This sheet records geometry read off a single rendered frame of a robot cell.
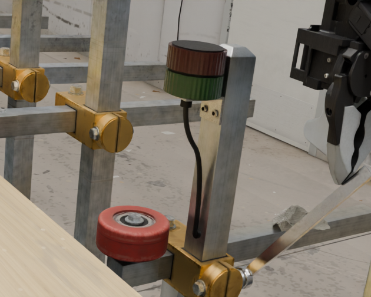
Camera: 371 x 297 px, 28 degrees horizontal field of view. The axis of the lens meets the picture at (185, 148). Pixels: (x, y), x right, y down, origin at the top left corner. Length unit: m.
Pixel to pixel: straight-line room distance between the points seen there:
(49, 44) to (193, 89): 0.85
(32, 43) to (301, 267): 1.92
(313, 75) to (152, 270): 0.28
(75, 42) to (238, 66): 0.84
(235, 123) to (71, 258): 0.22
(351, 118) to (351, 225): 0.34
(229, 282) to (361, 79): 0.27
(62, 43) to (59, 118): 0.56
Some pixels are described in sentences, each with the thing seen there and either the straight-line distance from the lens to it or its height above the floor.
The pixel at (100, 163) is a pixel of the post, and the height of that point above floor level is 0.90.
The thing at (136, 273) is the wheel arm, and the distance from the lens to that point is 0.83.
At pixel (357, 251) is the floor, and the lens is 3.16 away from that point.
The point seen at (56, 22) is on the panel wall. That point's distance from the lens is 6.73.
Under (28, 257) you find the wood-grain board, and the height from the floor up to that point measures 0.90.
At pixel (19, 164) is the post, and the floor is 0.81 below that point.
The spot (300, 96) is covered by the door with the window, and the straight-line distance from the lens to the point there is 4.36.
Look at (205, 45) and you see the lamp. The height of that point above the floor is 1.11.
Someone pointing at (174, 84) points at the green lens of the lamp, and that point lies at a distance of 0.73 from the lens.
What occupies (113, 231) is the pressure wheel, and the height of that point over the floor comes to 0.90.
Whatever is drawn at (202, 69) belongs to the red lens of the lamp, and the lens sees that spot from 0.72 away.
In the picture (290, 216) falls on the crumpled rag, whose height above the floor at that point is 0.87.
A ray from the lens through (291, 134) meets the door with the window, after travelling 4.43.
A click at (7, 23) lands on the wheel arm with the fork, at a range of 1.78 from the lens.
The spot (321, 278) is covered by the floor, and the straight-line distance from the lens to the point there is 2.86.
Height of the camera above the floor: 1.23
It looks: 18 degrees down
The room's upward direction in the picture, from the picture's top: 7 degrees clockwise
